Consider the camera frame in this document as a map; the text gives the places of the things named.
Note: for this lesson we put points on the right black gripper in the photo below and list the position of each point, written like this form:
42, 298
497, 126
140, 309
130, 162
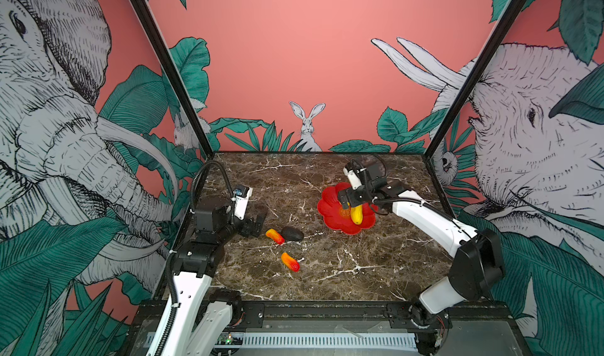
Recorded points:
350, 195

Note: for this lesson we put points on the yellow fake banana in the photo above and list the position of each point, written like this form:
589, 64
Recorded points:
356, 214

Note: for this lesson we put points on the left black frame post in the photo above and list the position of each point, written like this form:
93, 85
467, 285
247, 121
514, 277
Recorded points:
147, 20

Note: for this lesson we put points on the orange red fake peach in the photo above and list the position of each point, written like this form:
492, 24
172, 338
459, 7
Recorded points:
290, 262

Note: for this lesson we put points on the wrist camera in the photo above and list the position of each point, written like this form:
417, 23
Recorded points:
353, 178
242, 195

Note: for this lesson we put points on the red flower-shaped bowl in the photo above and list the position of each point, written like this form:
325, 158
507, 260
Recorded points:
329, 206

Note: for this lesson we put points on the dark fake avocado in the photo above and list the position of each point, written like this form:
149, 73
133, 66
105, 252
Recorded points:
292, 234

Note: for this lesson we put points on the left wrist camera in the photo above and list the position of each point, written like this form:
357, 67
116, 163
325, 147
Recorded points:
242, 195

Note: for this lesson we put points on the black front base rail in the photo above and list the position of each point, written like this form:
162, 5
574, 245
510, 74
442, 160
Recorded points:
396, 314

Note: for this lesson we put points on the black frame post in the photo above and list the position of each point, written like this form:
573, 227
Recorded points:
510, 12
147, 20

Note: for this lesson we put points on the right black frame post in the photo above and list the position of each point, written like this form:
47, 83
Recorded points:
510, 12

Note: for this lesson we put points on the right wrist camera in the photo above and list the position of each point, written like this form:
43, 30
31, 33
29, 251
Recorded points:
353, 178

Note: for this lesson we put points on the red orange fake mango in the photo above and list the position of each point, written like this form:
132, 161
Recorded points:
275, 236

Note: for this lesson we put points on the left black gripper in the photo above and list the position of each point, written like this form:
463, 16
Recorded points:
248, 230

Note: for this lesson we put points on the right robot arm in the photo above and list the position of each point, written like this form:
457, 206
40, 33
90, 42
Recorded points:
477, 254

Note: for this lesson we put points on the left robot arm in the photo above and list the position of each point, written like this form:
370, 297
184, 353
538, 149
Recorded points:
190, 271

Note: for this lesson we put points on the yellow fake lemon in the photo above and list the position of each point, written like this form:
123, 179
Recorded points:
344, 213

